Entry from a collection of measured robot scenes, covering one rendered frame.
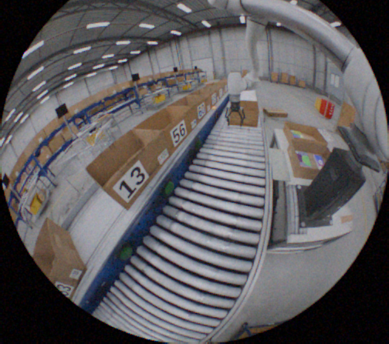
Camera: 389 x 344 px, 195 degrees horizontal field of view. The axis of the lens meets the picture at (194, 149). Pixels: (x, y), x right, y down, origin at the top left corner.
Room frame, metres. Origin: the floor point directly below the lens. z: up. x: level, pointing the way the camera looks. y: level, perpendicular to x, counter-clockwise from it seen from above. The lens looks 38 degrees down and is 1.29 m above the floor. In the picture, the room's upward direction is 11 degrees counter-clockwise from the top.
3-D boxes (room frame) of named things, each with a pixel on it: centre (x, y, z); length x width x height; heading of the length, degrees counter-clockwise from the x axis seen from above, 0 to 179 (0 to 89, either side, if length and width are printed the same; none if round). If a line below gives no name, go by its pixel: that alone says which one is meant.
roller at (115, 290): (-0.36, 0.32, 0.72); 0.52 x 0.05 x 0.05; 59
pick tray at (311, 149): (0.26, -0.80, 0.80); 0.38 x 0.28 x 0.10; 59
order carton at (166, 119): (0.77, 0.16, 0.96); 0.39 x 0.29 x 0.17; 149
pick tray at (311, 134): (0.52, -0.99, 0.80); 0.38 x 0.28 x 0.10; 62
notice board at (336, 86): (1.61, -4.66, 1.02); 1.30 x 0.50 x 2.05; 137
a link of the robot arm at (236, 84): (0.82, -0.39, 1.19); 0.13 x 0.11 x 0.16; 100
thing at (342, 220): (0.21, -0.83, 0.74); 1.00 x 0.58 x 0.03; 150
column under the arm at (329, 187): (0.01, -0.59, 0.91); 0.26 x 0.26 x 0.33; 60
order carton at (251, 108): (1.09, -0.63, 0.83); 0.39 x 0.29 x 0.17; 148
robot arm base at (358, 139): (0.02, -0.60, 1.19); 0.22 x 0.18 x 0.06; 140
